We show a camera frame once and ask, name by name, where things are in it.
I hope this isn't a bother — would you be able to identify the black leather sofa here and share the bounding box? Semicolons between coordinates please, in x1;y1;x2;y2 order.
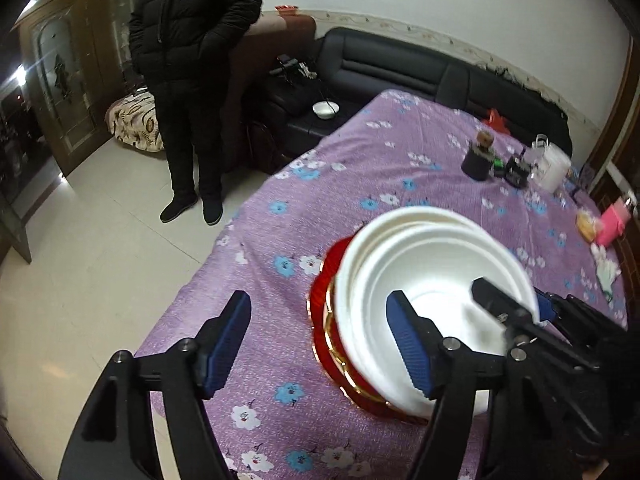
260;27;573;171

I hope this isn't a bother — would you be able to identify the red plate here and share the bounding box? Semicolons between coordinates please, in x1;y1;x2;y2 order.
306;235;436;423

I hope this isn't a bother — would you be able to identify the black device with cable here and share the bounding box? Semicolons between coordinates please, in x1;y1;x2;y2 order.
270;54;318;81

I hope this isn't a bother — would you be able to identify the bag of orange food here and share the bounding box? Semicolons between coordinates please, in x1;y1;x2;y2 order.
575;209;601;241

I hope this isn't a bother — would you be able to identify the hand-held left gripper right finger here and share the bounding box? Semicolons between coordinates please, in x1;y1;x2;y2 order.
386;290;576;480

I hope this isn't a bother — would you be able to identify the black jar with cork lid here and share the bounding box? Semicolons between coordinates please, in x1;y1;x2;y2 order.
461;130;497;181

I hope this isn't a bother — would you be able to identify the pink thermos with knitted sleeve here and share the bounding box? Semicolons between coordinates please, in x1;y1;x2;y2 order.
597;197;632;247

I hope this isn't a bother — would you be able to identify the brown armchair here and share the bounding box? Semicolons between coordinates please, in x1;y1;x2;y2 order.
222;10;318;173

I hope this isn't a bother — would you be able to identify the wooden wardrobe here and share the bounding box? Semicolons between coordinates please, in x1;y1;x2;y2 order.
12;0;156;176

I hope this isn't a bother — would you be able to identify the purple floral tablecloth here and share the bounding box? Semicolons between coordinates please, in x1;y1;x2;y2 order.
135;89;631;480

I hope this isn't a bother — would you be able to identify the large white disposable bowl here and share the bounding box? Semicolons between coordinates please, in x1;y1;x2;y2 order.
334;205;541;418

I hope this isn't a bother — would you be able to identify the patterned brown cushion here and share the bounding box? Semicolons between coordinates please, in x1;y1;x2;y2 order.
105;91;166;152

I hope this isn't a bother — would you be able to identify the white plastic jar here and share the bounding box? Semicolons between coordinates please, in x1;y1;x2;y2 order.
537;140;572;193

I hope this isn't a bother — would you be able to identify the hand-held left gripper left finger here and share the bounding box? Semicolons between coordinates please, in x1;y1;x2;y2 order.
57;290;252;480

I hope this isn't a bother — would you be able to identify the red plastic bag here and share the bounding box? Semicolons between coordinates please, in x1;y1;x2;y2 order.
482;108;511;136

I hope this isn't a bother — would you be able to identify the white cotton glove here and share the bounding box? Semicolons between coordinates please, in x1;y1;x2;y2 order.
590;242;623;301

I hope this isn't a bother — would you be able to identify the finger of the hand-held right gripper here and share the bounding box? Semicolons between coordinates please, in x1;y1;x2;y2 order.
532;286;628;348
471;276;601;371

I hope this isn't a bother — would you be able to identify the black jar with tag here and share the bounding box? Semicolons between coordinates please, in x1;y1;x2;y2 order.
504;149;532;190

